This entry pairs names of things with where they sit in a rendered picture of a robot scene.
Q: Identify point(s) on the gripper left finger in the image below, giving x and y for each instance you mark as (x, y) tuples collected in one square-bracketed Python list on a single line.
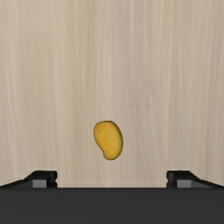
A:
[(40, 178)]

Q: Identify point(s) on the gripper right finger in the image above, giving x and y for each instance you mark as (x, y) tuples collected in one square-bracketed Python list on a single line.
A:
[(182, 178)]

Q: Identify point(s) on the yellow mango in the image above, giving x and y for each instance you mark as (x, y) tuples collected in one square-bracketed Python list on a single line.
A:
[(108, 140)]

